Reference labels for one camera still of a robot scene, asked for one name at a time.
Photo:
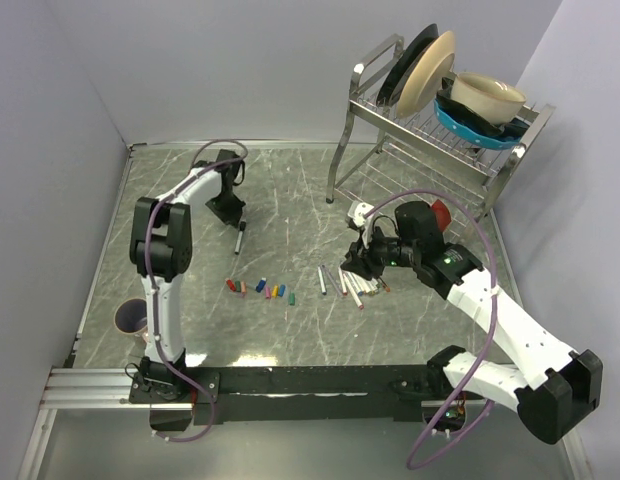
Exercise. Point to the black cap marker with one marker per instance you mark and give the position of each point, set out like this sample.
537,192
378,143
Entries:
240,234

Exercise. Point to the pink cap marker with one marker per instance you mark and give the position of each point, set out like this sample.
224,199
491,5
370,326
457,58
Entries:
353,292

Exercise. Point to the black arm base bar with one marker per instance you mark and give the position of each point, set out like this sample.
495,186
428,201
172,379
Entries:
246,394

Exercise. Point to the blue polka dot bowl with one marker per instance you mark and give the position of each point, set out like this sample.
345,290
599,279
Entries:
500,142

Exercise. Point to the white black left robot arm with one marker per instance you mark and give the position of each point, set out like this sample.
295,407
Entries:
161,249

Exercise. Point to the black plate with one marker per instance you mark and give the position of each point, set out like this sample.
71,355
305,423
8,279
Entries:
394,83

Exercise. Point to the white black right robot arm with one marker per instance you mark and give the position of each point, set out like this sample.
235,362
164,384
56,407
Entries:
550,385

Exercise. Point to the stainless steel dish rack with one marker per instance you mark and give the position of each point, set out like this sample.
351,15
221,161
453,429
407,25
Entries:
440,159

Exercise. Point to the black dish under bowl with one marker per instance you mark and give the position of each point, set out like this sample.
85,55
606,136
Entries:
468,118

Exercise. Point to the red bowl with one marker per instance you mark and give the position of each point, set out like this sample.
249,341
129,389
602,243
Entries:
442,215

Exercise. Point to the cream ceramic bowl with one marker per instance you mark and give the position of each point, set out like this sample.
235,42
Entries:
493,100

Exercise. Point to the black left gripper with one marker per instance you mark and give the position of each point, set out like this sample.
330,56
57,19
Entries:
233,216

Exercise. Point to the dark blue white pen cap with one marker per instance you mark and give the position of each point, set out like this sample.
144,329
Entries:
261,284

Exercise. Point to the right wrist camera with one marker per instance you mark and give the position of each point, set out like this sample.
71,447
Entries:
359,216

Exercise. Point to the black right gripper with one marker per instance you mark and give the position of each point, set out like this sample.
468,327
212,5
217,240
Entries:
361,260

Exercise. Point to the beige plate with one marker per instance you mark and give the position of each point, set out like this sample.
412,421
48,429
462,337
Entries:
425,79

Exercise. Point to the red cap marker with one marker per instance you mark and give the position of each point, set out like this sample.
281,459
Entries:
322,280

